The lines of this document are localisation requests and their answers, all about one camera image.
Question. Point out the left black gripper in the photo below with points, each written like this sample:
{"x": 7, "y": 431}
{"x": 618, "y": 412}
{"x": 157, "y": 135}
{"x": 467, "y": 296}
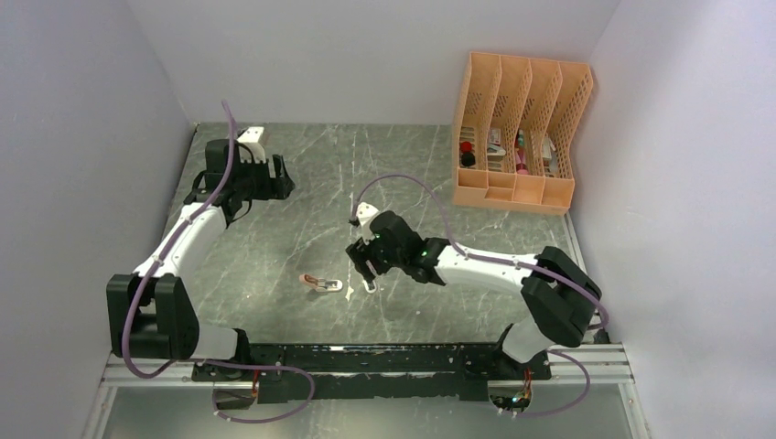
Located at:
{"x": 274, "y": 188}

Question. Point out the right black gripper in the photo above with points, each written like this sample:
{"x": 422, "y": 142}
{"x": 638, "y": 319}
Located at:
{"x": 361, "y": 251}

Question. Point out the pink stapler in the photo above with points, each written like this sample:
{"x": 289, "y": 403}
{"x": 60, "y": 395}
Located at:
{"x": 321, "y": 285}
{"x": 370, "y": 286}

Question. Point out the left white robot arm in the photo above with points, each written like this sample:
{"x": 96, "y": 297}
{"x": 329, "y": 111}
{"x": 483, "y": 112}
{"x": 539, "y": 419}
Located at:
{"x": 150, "y": 313}

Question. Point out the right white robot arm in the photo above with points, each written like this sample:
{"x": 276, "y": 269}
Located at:
{"x": 561, "y": 299}

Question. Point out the red black item in organizer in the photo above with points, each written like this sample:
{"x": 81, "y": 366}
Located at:
{"x": 467, "y": 156}

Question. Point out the pink items in organizer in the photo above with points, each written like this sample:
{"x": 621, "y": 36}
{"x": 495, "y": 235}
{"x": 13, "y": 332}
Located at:
{"x": 497, "y": 153}

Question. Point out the orange file organizer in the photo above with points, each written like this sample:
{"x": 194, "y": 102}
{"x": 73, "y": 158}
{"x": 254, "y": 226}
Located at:
{"x": 513, "y": 128}

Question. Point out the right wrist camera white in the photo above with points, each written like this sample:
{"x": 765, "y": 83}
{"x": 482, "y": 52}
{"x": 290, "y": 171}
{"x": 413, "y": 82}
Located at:
{"x": 364, "y": 214}

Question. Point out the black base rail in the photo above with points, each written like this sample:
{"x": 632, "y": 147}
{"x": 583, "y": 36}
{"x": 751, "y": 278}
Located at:
{"x": 291, "y": 372}

